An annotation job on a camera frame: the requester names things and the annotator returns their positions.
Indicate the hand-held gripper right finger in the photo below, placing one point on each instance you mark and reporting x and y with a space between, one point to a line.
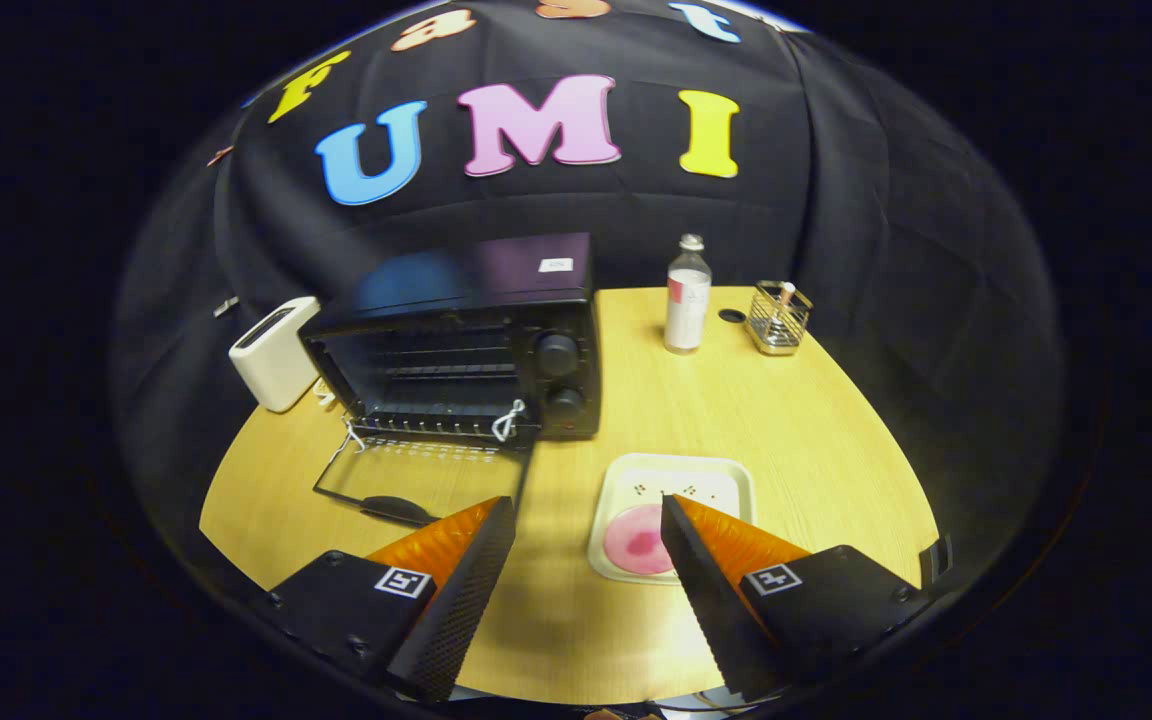
711 600

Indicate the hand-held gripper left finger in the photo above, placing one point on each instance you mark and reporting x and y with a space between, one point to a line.
461 600

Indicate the pink ham slice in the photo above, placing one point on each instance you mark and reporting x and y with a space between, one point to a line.
636 540

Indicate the cream square plate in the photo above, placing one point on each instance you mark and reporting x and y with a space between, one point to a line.
676 475

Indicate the black toaster oven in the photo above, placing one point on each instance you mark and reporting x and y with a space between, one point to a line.
581 320

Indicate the white bread toaster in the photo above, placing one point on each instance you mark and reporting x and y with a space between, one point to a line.
271 365

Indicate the black round table grommet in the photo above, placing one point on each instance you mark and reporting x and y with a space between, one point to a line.
732 315

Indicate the clear plastic bottle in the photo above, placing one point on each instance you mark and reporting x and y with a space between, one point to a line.
686 310

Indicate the brown tipped pen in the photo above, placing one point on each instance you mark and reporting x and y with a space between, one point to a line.
787 294

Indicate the silver cloth clip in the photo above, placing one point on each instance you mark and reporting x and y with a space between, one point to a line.
226 306

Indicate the black backdrop cloth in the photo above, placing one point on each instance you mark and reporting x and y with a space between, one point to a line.
886 200

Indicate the copper cloth clip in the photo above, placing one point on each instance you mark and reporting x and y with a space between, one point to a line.
220 156

